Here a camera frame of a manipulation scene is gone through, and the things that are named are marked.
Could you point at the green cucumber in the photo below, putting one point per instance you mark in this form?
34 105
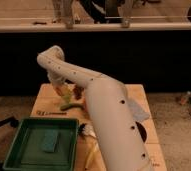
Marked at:
70 106

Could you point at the bunch of dark grapes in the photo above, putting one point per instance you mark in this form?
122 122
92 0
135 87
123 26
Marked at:
78 91

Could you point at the green plastic tray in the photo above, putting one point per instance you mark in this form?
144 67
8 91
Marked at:
25 153

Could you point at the light blue cloth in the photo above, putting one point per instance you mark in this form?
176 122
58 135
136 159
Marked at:
138 112

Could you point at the dark brown bowl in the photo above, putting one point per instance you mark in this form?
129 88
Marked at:
142 131

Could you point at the white handled dish brush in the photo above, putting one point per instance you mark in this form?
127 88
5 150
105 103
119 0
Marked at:
87 130

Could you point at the yellow banana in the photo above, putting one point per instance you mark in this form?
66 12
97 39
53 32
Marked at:
90 156

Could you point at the white yellowish gripper body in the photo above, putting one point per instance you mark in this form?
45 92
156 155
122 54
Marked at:
56 81

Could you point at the teal sponge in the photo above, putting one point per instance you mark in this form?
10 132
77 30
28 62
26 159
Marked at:
49 141

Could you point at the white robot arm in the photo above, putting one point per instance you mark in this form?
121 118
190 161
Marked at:
107 103

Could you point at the red yellow apple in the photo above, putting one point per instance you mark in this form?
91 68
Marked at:
59 91

